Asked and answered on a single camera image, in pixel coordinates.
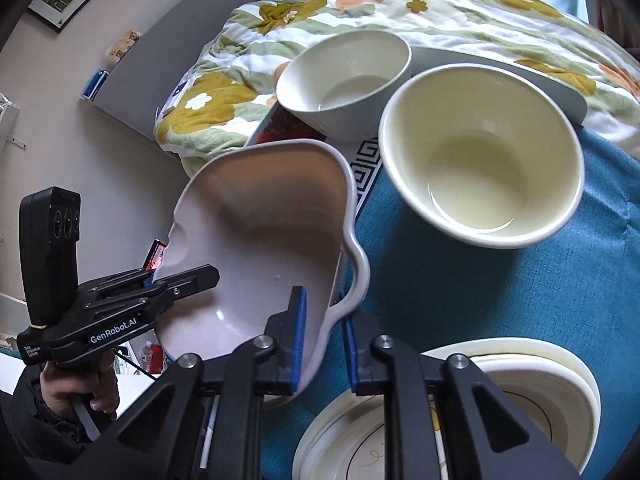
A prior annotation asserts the floral striped blanket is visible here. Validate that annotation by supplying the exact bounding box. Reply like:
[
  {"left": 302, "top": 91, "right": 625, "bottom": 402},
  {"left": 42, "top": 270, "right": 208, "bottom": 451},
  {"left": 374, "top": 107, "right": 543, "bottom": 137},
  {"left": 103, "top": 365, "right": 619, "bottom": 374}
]
[{"left": 154, "top": 0, "right": 640, "bottom": 176}]

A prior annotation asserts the red printed packet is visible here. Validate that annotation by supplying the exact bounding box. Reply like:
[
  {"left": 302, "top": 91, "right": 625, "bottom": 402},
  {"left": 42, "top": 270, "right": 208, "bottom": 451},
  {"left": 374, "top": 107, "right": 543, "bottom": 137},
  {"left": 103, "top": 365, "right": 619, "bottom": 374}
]
[{"left": 144, "top": 240, "right": 169, "bottom": 274}]

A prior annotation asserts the small blue packet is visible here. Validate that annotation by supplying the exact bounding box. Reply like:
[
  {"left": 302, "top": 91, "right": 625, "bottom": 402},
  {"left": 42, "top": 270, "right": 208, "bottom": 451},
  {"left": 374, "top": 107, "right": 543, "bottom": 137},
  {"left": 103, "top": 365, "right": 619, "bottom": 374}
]
[{"left": 81, "top": 70, "right": 109, "bottom": 102}]

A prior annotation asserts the small red label bottle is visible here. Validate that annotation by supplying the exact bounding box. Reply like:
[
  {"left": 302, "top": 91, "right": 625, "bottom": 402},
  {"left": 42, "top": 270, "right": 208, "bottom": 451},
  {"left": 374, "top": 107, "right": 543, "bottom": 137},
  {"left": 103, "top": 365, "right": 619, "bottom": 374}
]
[{"left": 137, "top": 340, "right": 162, "bottom": 376}]

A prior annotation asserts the clear plastic rack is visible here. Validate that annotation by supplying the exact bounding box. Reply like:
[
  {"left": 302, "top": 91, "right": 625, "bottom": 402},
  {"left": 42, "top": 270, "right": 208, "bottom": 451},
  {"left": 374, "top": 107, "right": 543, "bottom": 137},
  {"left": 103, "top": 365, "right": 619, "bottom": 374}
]
[{"left": 0, "top": 92, "right": 29, "bottom": 149}]

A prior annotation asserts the dark red patterned box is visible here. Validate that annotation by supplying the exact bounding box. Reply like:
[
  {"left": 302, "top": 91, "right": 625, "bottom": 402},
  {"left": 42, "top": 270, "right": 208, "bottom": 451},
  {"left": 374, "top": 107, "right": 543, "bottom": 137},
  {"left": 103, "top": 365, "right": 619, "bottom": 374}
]
[{"left": 248, "top": 102, "right": 322, "bottom": 149}]

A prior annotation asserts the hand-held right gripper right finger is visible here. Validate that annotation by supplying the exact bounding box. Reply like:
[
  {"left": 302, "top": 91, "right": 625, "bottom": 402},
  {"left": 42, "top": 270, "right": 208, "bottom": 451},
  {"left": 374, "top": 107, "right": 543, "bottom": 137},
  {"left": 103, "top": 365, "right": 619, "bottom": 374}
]
[{"left": 342, "top": 310, "right": 583, "bottom": 480}]

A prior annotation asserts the white duck print plate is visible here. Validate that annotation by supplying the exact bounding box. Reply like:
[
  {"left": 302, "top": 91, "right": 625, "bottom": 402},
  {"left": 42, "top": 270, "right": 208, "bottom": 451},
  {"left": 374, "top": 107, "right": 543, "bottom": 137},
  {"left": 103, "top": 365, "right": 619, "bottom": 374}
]
[{"left": 300, "top": 365, "right": 584, "bottom": 480}]

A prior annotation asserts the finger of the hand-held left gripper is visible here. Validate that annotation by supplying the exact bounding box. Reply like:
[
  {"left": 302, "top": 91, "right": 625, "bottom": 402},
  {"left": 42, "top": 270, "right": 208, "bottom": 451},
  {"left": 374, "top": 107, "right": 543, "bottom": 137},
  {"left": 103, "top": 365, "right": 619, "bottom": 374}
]
[
  {"left": 77, "top": 268, "right": 157, "bottom": 293},
  {"left": 142, "top": 265, "right": 221, "bottom": 307}
]

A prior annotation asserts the small printed box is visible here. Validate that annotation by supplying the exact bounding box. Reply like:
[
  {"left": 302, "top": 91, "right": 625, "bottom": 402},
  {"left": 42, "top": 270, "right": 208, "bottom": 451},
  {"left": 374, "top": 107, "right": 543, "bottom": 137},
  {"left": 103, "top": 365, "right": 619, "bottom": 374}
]
[{"left": 105, "top": 30, "right": 144, "bottom": 65}]

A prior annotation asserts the brown curtain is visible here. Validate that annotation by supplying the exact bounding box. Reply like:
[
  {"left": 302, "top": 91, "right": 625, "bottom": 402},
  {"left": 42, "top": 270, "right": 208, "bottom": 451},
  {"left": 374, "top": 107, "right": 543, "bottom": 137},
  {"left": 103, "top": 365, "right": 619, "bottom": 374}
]
[{"left": 575, "top": 0, "right": 640, "bottom": 56}]

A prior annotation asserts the blue towel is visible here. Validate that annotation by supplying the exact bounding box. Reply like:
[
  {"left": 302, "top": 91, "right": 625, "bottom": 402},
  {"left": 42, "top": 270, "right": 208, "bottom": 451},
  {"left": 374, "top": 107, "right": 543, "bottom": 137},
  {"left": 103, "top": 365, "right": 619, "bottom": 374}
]
[{"left": 260, "top": 125, "right": 640, "bottom": 480}]

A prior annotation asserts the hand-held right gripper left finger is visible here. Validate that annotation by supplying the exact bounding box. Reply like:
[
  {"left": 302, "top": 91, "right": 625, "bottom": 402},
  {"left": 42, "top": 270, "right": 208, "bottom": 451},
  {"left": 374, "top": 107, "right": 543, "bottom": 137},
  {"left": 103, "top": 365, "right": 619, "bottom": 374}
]
[{"left": 100, "top": 286, "right": 307, "bottom": 480}]

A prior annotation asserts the white deep bowl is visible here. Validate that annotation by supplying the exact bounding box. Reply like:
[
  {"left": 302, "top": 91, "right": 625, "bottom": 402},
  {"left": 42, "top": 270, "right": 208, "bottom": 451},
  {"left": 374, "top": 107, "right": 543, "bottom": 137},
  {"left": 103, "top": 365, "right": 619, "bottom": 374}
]
[{"left": 275, "top": 30, "right": 413, "bottom": 143}]

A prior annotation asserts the person's left hand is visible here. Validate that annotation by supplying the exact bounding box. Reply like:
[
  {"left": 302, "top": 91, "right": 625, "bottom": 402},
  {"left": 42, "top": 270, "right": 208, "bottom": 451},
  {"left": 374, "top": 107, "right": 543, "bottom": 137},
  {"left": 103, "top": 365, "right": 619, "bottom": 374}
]
[{"left": 40, "top": 349, "right": 120, "bottom": 416}]

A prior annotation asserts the grey bed headboard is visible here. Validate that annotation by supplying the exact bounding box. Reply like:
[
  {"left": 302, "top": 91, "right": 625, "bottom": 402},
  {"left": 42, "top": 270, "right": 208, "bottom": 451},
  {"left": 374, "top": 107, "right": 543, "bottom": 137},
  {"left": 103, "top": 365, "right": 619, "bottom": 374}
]
[{"left": 80, "top": 0, "right": 297, "bottom": 161}]

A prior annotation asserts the yellow duck print plate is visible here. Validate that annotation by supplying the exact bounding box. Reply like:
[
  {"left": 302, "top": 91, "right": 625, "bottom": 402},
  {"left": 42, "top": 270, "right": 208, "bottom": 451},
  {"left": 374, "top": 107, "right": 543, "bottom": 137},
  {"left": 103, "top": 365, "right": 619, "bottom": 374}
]
[{"left": 420, "top": 338, "right": 601, "bottom": 480}]

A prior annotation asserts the cream round bowl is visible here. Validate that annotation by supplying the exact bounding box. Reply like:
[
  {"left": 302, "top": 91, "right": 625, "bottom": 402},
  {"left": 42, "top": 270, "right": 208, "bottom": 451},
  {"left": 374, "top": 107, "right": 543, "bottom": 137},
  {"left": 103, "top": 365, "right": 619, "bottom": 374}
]
[{"left": 378, "top": 63, "right": 585, "bottom": 249}]

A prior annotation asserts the pink wavy-rim bowl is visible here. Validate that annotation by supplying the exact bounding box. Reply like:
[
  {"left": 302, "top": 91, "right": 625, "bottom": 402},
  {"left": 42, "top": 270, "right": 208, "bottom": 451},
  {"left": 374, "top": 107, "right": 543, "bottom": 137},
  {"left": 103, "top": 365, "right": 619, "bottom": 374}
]
[{"left": 154, "top": 139, "right": 371, "bottom": 408}]

